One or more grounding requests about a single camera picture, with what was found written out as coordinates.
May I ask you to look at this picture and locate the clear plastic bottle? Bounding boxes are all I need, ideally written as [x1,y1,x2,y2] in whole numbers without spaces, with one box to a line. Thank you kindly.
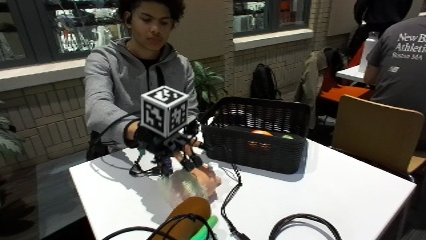
[158,169,210,202]

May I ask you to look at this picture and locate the black woven plastic basket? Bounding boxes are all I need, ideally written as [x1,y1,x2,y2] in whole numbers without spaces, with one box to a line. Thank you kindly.
[198,96,311,175]

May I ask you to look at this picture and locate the white cube with black markers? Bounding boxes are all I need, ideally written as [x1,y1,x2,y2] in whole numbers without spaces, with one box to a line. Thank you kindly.
[138,85,190,139]

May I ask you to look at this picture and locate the bright green toy piece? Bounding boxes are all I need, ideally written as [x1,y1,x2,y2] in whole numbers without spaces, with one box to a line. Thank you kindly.
[189,215,219,240]

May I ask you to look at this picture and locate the green potted plant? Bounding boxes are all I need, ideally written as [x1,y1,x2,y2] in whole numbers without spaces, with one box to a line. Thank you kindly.
[190,60,229,111]

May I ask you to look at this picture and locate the black backpack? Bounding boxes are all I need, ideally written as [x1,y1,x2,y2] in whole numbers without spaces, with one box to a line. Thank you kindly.
[249,63,282,101]

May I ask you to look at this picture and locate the the person in grey hoodie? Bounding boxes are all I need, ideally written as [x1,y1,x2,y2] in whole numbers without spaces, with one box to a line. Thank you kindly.
[82,0,201,162]

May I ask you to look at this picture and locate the beige jacket on chair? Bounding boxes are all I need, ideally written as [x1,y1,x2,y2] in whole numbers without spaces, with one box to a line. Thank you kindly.
[294,49,331,130]

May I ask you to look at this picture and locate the orange chair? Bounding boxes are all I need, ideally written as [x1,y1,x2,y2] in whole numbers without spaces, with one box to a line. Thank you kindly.
[318,43,372,104]

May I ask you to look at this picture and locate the grey-green leafy plant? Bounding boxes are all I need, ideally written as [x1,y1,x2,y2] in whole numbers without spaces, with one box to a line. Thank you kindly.
[0,99,25,161]

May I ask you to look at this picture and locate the wooden chair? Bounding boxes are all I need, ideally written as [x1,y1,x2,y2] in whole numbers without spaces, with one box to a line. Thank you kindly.
[330,94,426,178]

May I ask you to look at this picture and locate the white table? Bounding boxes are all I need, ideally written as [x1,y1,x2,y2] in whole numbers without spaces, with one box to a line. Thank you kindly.
[334,64,367,84]

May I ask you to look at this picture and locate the dark framed window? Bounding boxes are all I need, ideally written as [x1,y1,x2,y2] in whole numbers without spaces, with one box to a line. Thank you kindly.
[231,0,311,38]
[0,0,130,69]

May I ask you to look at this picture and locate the white bottle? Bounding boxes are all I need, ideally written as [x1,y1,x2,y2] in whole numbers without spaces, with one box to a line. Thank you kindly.
[356,31,380,74]

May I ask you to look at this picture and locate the long black glove cable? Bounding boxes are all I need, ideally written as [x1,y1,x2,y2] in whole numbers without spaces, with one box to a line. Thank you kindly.
[199,142,253,240]

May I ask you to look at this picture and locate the black cable over brown toy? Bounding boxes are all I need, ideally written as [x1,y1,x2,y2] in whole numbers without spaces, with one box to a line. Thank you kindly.
[101,213,218,240]

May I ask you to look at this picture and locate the black cable along forearm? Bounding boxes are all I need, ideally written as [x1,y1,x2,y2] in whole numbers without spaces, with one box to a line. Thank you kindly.
[86,110,142,158]

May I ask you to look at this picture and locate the black looped cable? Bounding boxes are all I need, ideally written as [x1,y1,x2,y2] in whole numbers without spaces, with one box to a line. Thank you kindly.
[267,213,343,240]

